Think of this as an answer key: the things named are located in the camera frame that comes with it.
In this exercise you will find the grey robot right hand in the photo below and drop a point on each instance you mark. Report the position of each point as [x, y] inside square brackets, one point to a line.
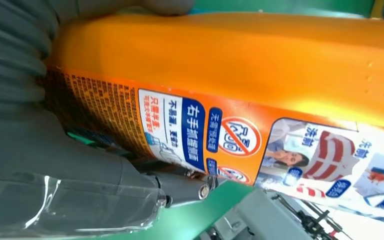
[46, 185]

